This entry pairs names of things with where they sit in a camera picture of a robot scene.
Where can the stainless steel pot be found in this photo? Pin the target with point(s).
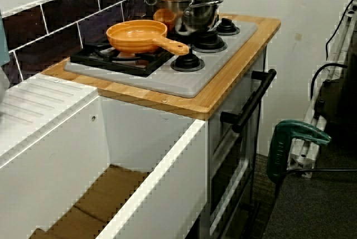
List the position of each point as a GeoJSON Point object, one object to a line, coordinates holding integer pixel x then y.
{"type": "Point", "coordinates": [200, 13]}

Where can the orange plastic frying pan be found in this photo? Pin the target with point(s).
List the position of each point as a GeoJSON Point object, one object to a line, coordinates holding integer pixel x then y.
{"type": "Point", "coordinates": [134, 35]}

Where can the black stove knob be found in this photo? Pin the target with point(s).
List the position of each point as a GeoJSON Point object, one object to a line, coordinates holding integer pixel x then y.
{"type": "Point", "coordinates": [187, 63]}
{"type": "Point", "coordinates": [208, 42]}
{"type": "Point", "coordinates": [227, 26]}

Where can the grey stove top panel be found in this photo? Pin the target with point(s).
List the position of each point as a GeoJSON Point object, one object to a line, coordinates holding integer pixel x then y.
{"type": "Point", "coordinates": [167, 80]}

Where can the wooden stove countertop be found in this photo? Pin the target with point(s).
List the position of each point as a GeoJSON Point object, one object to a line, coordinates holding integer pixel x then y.
{"type": "Point", "coordinates": [237, 69]}

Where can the black burner grate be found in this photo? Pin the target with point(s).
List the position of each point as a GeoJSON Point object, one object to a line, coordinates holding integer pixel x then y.
{"type": "Point", "coordinates": [111, 67]}

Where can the dark tile backsplash panel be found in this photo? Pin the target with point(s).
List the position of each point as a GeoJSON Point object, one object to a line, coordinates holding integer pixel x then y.
{"type": "Point", "coordinates": [61, 13]}

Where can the white toy oven front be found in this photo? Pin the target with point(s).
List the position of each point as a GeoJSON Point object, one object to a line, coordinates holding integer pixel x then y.
{"type": "Point", "coordinates": [223, 150]}

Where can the teal box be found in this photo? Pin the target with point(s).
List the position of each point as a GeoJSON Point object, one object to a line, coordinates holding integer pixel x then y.
{"type": "Point", "coordinates": [3, 44]}

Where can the green clamp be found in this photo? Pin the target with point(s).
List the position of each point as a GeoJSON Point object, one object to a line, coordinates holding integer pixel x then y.
{"type": "Point", "coordinates": [279, 150]}

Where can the black equipment box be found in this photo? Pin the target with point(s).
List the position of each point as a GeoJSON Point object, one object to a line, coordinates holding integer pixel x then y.
{"type": "Point", "coordinates": [340, 105]}

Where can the brown cardboard sheet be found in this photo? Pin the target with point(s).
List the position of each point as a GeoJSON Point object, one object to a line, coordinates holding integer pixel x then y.
{"type": "Point", "coordinates": [111, 191]}

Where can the white toy sink basin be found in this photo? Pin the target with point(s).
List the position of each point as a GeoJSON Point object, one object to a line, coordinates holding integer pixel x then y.
{"type": "Point", "coordinates": [42, 172]}

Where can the aluminium frame rail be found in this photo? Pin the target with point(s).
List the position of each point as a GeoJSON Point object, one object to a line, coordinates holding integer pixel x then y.
{"type": "Point", "coordinates": [301, 155]}

